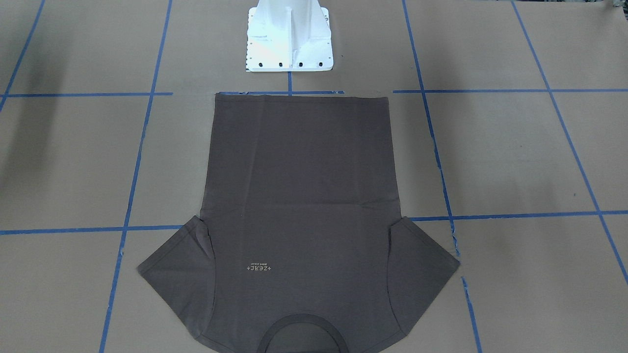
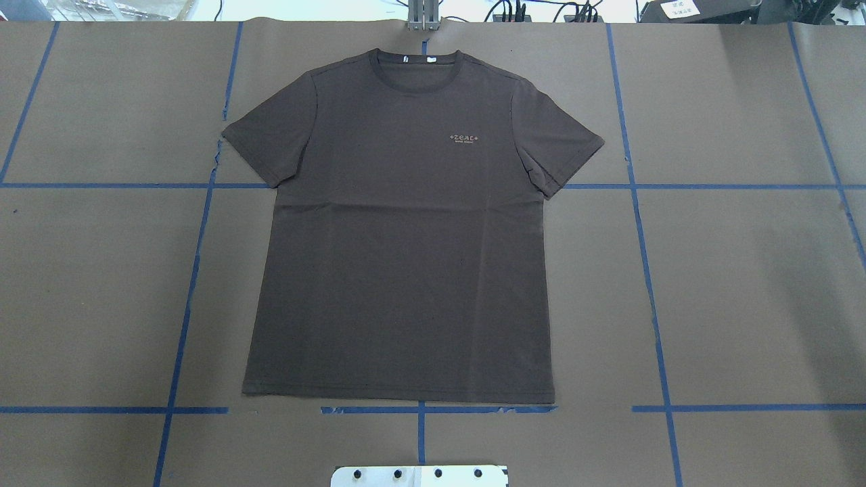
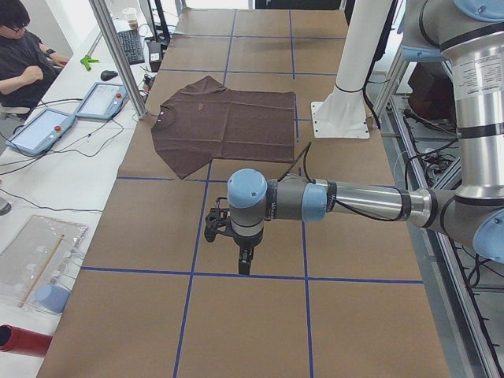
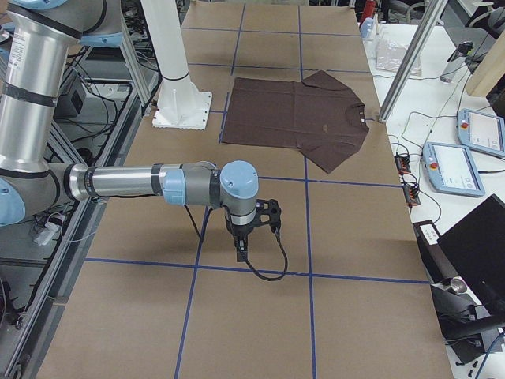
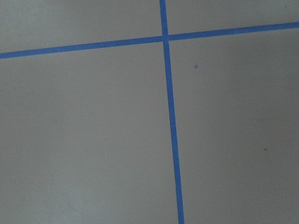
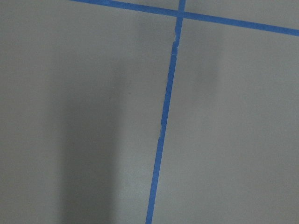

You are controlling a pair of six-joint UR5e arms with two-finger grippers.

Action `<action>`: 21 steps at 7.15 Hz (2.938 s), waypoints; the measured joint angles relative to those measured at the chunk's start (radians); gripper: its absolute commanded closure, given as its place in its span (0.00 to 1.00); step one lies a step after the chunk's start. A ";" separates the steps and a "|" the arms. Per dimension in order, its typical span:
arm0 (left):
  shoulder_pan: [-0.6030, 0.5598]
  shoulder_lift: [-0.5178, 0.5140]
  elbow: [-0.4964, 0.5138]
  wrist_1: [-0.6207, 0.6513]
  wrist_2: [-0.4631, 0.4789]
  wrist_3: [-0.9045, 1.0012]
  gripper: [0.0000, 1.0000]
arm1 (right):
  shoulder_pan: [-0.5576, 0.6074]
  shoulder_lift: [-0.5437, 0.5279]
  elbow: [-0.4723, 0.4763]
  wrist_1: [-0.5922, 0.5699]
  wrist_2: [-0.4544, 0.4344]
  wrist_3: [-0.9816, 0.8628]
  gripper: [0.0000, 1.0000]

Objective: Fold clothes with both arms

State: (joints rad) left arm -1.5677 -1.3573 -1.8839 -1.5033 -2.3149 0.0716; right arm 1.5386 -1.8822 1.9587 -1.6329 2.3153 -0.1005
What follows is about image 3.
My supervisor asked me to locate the aluminium frame post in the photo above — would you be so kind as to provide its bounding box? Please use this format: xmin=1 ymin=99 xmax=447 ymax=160
xmin=89 ymin=0 xmax=147 ymax=120

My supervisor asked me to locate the near teach pendant tablet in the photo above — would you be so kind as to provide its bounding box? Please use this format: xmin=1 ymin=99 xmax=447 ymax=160
xmin=6 ymin=109 xmax=76 ymax=156

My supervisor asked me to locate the green plastic clamp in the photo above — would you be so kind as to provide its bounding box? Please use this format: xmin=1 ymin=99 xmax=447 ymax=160
xmin=80 ymin=55 xmax=100 ymax=72

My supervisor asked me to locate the black computer mouse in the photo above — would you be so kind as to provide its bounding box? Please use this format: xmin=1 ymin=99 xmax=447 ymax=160
xmin=100 ymin=70 xmax=118 ymax=81

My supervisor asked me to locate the red cylinder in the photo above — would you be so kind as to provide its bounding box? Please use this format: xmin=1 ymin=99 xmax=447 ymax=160
xmin=1 ymin=324 xmax=52 ymax=358

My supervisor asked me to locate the clear plastic bag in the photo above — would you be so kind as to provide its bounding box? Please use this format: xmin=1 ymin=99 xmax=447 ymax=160
xmin=1 ymin=216 xmax=88 ymax=314

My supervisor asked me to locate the brown t-shirt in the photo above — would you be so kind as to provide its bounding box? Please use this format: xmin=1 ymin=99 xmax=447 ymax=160
xmin=151 ymin=76 xmax=295 ymax=179

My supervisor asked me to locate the blue plastic cup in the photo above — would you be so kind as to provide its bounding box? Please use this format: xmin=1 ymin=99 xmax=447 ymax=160
xmin=35 ymin=284 xmax=70 ymax=313

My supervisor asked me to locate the teach pendant tablet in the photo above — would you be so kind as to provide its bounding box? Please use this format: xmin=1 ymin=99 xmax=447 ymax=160
xmin=6 ymin=109 xmax=76 ymax=156
xmin=74 ymin=82 xmax=127 ymax=120

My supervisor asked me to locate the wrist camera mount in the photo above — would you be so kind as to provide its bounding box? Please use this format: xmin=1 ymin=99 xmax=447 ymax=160
xmin=204 ymin=208 xmax=232 ymax=243

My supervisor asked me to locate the black keyboard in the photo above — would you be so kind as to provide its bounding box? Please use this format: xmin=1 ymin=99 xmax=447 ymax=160
xmin=117 ymin=30 xmax=145 ymax=65

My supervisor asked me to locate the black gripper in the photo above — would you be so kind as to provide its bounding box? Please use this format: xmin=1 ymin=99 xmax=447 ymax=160
xmin=233 ymin=233 xmax=261 ymax=275

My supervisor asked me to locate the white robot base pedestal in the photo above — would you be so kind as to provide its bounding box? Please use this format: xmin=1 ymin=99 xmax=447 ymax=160
xmin=311 ymin=0 xmax=396 ymax=139

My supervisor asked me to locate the far teach pendant tablet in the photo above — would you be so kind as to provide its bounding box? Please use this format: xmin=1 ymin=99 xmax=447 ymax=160
xmin=74 ymin=82 xmax=127 ymax=120

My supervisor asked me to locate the seated person in black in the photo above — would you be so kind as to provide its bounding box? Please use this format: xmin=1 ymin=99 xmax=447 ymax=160
xmin=1 ymin=0 xmax=69 ymax=109

